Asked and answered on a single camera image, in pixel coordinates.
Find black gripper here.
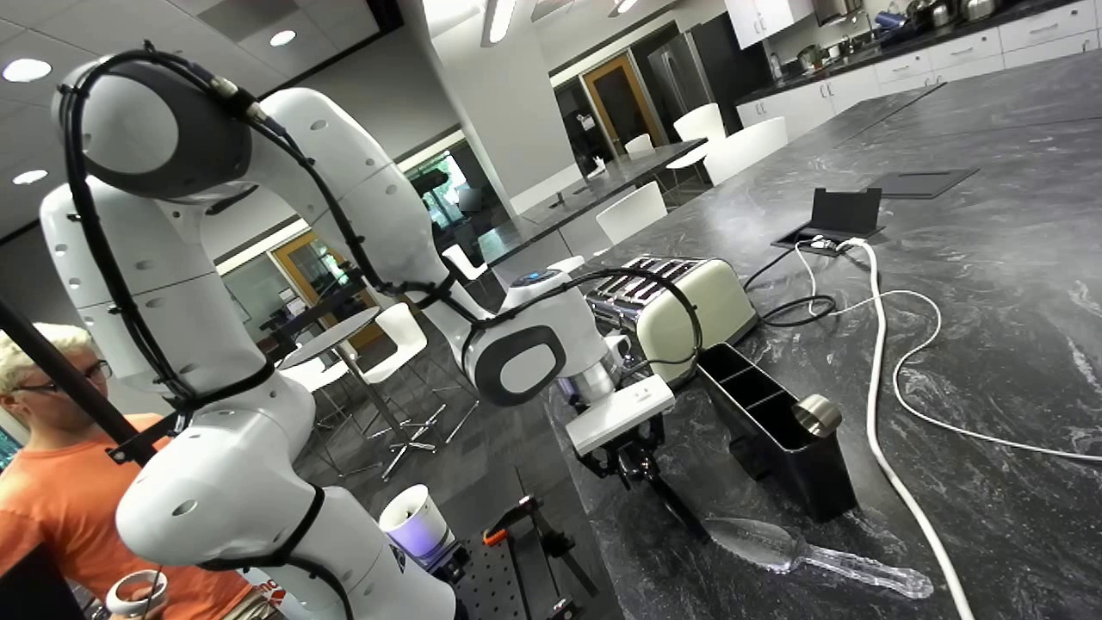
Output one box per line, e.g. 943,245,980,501
577,414,671,507

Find black plastic spoon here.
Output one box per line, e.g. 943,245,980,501
639,461,716,546

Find black cutlery holder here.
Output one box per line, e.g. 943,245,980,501
692,342,856,524

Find cream four-slot toaster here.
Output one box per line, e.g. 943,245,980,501
583,253,759,391

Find white paper cup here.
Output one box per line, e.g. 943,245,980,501
374,483,456,573

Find white chair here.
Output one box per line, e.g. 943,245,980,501
336,299,485,485
668,100,733,147
592,179,671,247

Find dark long table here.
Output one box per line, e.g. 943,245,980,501
485,136,709,271

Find black pop-up outlet box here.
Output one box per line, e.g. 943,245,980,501
784,187,888,247

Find small round grey table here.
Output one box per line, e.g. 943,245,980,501
270,305,388,376

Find flush closed outlet cover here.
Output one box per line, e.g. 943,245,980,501
875,166,979,199

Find kitchen counter white cabinets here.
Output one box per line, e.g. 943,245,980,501
733,0,1102,132

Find person in orange shirt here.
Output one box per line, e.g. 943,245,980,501
0,319,253,620

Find black clamp orange handle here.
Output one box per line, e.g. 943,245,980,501
479,492,599,620

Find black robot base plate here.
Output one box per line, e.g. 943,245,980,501
451,536,599,620

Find black power cable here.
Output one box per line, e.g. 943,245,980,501
738,245,840,331

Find thick white power cable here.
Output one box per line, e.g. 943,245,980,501
836,236,979,620

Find thin white cable with plug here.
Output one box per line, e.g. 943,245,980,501
789,245,1102,470

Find black arm cable harness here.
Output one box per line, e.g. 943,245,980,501
53,44,709,417

